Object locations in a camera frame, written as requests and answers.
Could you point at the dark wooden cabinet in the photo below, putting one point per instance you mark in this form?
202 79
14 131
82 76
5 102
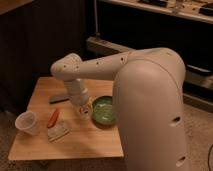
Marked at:
32 37

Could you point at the orange carrot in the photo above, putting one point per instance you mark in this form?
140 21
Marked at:
52 120

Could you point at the white paper cup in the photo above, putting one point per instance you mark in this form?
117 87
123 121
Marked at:
27 122

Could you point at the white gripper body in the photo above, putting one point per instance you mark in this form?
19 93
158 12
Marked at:
78 97

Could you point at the green bowl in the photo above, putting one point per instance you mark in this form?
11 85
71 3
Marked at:
103 111

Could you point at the beige sponge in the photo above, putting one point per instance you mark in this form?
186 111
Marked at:
60 129

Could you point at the wooden table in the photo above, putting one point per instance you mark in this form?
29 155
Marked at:
85 140

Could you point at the metal shelf unit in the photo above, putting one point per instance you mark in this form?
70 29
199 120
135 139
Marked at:
114 28

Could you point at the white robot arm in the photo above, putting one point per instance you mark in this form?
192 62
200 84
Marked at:
147 101

